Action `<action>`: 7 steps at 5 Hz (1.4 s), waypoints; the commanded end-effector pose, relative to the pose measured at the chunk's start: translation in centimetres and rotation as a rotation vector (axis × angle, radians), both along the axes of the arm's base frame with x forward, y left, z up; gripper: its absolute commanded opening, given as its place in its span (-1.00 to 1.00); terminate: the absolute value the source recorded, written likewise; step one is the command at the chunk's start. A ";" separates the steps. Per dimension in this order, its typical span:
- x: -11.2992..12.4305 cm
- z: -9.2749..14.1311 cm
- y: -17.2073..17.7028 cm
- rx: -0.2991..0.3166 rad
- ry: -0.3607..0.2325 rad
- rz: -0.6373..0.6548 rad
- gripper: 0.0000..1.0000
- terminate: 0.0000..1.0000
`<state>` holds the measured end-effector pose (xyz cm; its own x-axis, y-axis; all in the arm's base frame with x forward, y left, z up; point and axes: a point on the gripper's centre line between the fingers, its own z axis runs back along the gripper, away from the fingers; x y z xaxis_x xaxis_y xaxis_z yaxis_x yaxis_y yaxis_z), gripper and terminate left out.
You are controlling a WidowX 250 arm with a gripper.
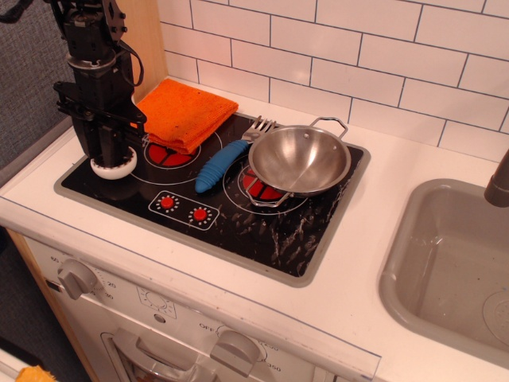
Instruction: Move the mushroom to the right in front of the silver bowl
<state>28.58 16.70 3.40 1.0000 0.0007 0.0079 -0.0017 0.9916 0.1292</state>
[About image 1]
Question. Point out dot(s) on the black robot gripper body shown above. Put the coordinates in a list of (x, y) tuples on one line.
[(100, 97)]

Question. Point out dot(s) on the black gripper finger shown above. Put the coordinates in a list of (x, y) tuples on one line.
[(88, 135), (114, 151)]

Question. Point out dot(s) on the white toy mushroom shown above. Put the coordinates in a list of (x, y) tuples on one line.
[(117, 172)]

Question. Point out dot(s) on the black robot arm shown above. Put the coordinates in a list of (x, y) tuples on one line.
[(93, 32)]

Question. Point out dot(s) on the left red stove button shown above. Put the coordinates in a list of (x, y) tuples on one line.
[(167, 203)]

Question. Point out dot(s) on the red stove button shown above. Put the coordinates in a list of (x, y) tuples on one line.
[(167, 203), (200, 215)]

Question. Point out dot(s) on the right red stove button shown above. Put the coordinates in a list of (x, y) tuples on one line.
[(200, 215)]

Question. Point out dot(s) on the orange folded cloth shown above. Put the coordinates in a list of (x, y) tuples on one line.
[(181, 117)]

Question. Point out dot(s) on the wooden side panel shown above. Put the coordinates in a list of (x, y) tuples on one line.
[(145, 38)]

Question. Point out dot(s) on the left grey oven knob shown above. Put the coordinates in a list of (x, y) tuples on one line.
[(76, 278)]

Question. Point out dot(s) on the grey oven knob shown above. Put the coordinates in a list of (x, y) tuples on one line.
[(76, 278), (236, 351)]

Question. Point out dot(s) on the small steel pan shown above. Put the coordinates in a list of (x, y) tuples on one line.
[(298, 161)]

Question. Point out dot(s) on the white toy oven front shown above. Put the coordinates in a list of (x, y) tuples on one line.
[(127, 332)]

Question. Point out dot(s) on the black toy stove top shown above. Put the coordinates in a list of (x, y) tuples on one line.
[(286, 243)]

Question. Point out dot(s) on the right grey oven knob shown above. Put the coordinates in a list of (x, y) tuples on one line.
[(236, 351)]

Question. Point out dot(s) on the yellow object at corner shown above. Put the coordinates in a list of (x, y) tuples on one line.
[(34, 374)]

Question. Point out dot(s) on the grey sink basin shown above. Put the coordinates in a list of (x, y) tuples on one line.
[(446, 275)]

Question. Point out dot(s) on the grey faucet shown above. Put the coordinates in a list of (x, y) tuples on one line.
[(497, 190)]

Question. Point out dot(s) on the blue handled grey fork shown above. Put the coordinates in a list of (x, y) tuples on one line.
[(215, 168)]

